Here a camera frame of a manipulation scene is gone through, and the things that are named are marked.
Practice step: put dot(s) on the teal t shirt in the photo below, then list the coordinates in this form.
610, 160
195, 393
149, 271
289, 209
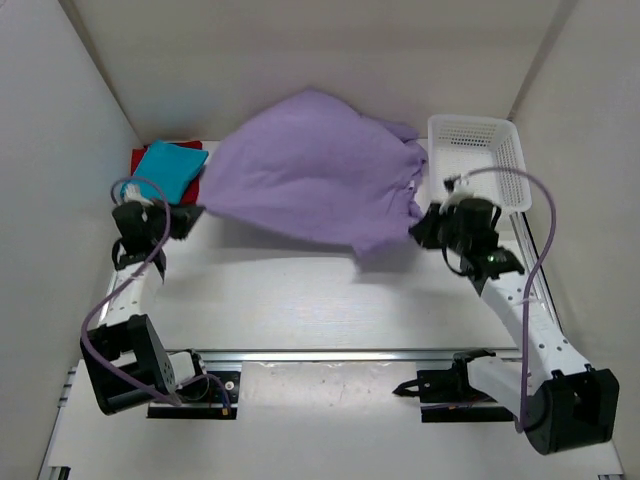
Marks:
167, 172

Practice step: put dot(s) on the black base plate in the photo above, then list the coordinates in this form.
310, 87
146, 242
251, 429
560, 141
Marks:
442, 400
205, 400

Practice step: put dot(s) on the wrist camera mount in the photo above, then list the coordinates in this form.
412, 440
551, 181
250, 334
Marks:
458, 189
131, 193

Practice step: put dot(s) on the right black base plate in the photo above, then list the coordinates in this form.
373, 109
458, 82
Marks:
442, 400

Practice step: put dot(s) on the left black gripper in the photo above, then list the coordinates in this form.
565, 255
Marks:
184, 216

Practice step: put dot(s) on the lavender cloth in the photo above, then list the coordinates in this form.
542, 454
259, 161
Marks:
314, 169

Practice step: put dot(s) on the white plastic basket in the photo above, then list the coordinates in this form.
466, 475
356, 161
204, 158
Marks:
459, 144

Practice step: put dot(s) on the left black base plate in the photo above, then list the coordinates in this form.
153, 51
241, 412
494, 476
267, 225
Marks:
205, 400

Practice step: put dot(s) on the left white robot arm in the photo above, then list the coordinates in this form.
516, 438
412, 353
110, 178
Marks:
127, 364

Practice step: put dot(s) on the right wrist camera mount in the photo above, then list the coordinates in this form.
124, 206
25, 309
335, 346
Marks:
458, 189

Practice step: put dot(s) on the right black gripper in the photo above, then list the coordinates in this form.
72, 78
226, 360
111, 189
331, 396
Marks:
423, 232

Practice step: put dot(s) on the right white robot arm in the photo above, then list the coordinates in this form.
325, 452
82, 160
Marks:
557, 398

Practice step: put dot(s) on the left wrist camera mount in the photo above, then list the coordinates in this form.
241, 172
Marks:
131, 193

